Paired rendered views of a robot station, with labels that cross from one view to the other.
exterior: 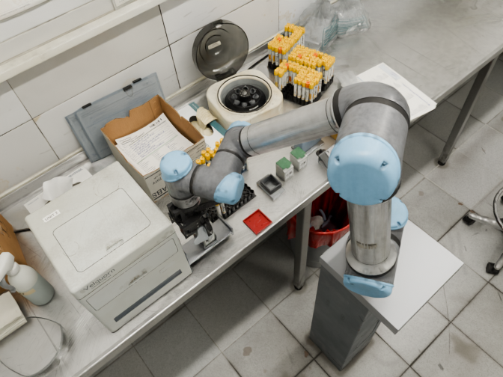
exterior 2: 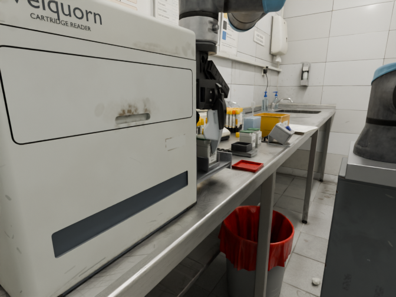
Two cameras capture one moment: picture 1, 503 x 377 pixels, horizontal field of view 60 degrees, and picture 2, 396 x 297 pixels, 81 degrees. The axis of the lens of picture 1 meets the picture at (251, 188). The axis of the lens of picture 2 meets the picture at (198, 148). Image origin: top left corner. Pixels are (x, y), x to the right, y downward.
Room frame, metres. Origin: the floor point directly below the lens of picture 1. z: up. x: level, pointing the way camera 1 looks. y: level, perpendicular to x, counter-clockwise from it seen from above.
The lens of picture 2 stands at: (0.19, 0.35, 1.08)
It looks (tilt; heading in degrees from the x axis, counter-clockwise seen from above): 14 degrees down; 339
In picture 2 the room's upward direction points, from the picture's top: straight up
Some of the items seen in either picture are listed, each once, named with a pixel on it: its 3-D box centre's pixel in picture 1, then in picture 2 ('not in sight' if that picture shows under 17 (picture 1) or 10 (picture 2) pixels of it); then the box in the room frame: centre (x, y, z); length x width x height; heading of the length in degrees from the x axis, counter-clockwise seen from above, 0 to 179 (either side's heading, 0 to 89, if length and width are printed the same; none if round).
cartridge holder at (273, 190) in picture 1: (270, 185); (241, 148); (0.85, -0.07, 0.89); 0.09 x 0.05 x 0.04; 34
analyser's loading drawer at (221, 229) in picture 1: (200, 242); (197, 167); (0.64, 0.17, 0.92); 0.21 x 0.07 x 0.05; 125
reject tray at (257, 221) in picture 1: (257, 221); (247, 165); (0.72, -0.01, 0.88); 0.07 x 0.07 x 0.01; 35
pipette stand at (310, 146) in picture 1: (308, 136); (251, 129); (1.02, -0.22, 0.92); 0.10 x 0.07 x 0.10; 127
